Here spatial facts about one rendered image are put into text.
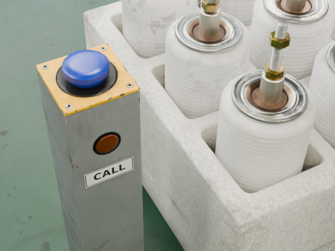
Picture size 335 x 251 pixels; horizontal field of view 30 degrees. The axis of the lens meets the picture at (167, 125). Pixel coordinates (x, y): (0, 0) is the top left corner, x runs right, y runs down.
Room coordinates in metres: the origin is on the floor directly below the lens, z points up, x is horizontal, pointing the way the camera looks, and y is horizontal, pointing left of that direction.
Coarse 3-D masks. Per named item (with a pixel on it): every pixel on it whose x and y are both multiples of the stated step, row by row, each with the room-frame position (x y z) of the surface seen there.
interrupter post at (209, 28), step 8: (200, 8) 0.56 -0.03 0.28; (200, 16) 0.55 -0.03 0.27; (208, 16) 0.55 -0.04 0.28; (216, 16) 0.55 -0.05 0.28; (200, 24) 0.55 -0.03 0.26; (208, 24) 0.55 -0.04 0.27; (216, 24) 0.55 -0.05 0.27; (200, 32) 0.55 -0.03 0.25; (208, 32) 0.55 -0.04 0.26; (216, 32) 0.55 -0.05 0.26
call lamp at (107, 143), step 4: (104, 136) 0.37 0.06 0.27; (108, 136) 0.38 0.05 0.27; (112, 136) 0.38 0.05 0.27; (116, 136) 0.38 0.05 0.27; (100, 140) 0.37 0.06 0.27; (104, 140) 0.37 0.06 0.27; (108, 140) 0.37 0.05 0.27; (112, 140) 0.38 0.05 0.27; (116, 140) 0.38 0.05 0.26; (100, 144) 0.37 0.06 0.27; (104, 144) 0.37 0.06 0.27; (108, 144) 0.37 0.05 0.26; (112, 144) 0.38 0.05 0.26; (116, 144) 0.38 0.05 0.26; (96, 148) 0.37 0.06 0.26; (100, 148) 0.37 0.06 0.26; (104, 148) 0.37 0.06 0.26; (108, 148) 0.37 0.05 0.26; (112, 148) 0.38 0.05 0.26; (100, 152) 0.37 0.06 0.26; (104, 152) 0.37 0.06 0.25
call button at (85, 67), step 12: (72, 60) 0.41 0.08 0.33; (84, 60) 0.41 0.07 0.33; (96, 60) 0.41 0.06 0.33; (108, 60) 0.41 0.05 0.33; (72, 72) 0.39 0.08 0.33; (84, 72) 0.39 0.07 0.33; (96, 72) 0.40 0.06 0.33; (108, 72) 0.40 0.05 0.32; (72, 84) 0.40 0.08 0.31; (84, 84) 0.39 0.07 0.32; (96, 84) 0.39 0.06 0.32
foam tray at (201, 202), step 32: (96, 32) 0.65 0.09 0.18; (128, 64) 0.58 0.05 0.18; (160, 64) 0.58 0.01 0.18; (160, 96) 0.53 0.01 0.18; (160, 128) 0.49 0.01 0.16; (192, 128) 0.48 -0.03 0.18; (160, 160) 0.49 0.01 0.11; (192, 160) 0.43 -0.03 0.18; (320, 160) 0.44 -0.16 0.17; (160, 192) 0.49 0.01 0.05; (192, 192) 0.42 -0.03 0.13; (224, 192) 0.39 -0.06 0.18; (256, 192) 0.39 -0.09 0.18; (288, 192) 0.39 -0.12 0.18; (320, 192) 0.40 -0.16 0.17; (192, 224) 0.42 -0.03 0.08; (224, 224) 0.37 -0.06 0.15; (256, 224) 0.36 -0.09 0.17; (288, 224) 0.38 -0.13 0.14; (320, 224) 0.40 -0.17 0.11
